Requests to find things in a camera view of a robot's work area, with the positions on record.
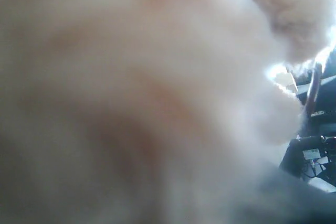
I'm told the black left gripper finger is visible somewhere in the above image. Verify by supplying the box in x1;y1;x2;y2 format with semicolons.
209;166;336;224

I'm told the plush teddy bear striped sweater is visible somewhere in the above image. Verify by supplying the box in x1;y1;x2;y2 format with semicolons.
1;0;335;223

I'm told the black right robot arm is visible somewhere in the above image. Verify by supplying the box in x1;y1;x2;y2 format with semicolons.
279;49;335;191

